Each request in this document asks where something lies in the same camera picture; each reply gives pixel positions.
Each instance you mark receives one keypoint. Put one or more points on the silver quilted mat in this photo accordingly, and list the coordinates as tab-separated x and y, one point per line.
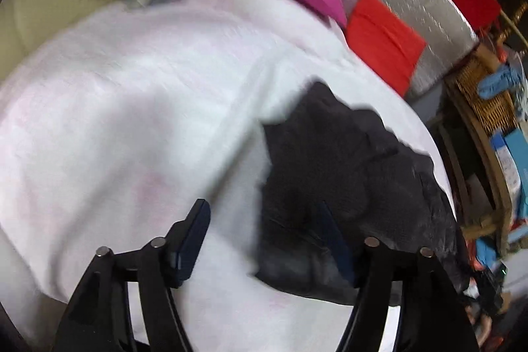
412	5

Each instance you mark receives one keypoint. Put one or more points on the dark quilted jacket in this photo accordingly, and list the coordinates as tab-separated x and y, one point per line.
330	154

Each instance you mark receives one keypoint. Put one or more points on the blue and white box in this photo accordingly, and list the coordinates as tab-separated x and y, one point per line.
513	162

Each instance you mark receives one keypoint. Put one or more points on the white blanket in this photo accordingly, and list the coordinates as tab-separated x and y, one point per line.
123	108

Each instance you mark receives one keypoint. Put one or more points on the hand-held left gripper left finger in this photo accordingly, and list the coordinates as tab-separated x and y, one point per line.
190	249

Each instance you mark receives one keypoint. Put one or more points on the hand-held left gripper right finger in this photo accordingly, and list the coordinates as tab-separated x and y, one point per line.
373	273

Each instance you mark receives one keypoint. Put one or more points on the light blue glove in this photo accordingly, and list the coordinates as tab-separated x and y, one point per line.
501	82

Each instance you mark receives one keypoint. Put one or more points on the red cloth piece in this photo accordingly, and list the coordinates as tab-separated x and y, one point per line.
383	42

